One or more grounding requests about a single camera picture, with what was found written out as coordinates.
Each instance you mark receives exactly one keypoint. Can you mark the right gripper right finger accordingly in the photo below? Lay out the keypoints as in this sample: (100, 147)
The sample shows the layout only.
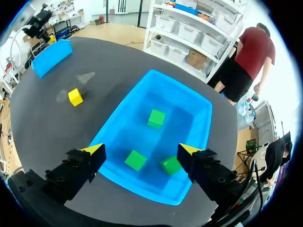
(206, 170)

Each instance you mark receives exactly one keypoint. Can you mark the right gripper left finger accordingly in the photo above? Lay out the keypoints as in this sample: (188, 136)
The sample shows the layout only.
(75, 170)

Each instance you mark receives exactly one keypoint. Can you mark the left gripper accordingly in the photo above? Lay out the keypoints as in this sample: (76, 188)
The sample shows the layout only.
(38, 22)

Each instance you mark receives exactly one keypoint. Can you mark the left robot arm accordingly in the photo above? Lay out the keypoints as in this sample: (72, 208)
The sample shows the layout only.
(22, 17)

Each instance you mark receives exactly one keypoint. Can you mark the large blue plastic bin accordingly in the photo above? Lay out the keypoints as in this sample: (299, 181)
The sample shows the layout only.
(142, 94)

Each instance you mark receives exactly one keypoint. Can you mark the green cube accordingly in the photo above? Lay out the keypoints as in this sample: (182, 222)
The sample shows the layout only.
(135, 160)
(170, 165)
(156, 118)

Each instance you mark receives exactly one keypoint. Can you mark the yellow cube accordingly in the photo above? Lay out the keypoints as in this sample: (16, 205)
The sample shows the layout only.
(75, 97)

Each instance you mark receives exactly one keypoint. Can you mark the person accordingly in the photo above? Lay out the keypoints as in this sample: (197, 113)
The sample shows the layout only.
(253, 52)
(275, 158)

